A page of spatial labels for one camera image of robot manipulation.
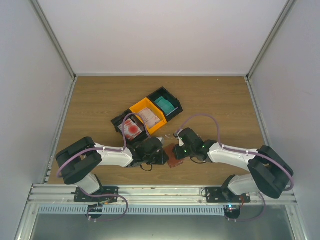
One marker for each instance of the black bin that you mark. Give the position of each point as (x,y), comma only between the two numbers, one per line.
(167,95)
(119,119)

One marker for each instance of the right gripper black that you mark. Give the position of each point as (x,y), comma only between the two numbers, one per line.
(178,154)

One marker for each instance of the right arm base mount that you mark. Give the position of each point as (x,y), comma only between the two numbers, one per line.
(220,195)

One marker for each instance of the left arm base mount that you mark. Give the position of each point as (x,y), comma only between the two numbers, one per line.
(81,197)

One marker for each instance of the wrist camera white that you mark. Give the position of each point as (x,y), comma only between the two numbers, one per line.
(180,141)
(162,140)

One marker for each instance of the red white cards stack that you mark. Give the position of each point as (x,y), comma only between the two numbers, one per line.
(131,129)

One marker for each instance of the aluminium rail frame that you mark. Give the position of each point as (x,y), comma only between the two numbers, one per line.
(169,195)

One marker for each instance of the grey slotted cable duct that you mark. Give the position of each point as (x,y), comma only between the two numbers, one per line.
(189,210)

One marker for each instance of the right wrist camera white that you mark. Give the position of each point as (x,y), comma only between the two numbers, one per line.
(180,141)

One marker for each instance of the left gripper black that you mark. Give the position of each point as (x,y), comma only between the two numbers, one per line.
(162,160)

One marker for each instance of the orange bin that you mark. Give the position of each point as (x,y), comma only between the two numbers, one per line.
(147,103)

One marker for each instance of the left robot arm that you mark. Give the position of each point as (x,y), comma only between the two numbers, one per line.
(77,161)

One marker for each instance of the brown leather card holder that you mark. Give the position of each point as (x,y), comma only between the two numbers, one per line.
(172,160)

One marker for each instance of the green cards stack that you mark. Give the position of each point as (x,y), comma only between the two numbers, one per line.
(165,105)

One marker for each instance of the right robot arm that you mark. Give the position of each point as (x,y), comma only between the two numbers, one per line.
(268,173)

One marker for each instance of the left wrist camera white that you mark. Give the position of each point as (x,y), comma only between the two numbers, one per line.
(162,140)

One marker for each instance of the white pink cards stack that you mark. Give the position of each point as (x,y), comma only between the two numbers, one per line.
(150,118)

